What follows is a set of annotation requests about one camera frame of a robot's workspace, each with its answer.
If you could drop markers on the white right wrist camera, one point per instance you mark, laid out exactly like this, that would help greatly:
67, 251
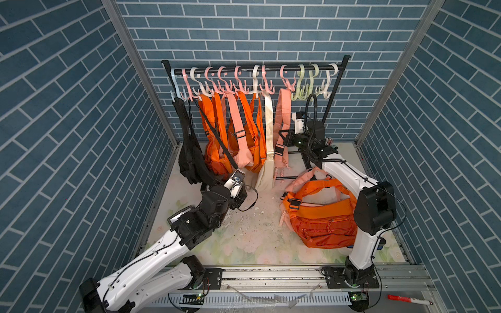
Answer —
299, 122

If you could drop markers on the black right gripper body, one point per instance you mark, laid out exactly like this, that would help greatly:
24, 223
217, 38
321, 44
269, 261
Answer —
298, 142

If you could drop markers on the black bag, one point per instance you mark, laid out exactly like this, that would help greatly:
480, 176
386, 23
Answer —
191, 159

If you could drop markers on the red white marker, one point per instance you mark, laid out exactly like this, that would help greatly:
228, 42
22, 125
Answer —
410, 300

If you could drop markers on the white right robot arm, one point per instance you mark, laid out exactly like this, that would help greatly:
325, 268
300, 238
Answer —
374, 213

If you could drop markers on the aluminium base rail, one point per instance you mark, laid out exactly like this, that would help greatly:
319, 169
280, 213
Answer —
250, 287

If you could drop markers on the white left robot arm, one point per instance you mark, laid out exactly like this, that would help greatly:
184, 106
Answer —
166, 266

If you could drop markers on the black clothes rack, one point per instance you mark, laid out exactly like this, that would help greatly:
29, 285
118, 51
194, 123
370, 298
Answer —
322, 106

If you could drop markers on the green hook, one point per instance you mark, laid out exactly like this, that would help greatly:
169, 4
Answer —
312, 75
298, 95

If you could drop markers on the orange bag left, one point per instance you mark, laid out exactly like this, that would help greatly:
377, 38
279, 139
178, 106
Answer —
218, 157

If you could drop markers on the light blue hook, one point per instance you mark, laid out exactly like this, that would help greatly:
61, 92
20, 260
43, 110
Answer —
175, 85

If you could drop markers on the blue card device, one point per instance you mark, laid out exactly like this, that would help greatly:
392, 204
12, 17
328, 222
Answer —
380, 246

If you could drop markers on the white hook right end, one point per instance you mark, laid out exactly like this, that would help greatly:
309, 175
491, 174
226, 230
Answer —
326, 83

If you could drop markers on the dark orange bag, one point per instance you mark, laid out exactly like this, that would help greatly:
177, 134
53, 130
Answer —
330, 233

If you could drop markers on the beige bag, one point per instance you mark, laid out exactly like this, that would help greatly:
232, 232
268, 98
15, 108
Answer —
266, 179

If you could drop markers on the bright orange crescent bag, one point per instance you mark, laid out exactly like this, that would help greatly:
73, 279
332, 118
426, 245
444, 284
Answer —
296, 192

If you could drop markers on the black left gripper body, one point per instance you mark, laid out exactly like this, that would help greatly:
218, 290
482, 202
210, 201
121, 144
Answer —
237, 201

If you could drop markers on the pink hook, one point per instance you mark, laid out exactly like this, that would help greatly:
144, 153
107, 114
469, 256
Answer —
290, 86

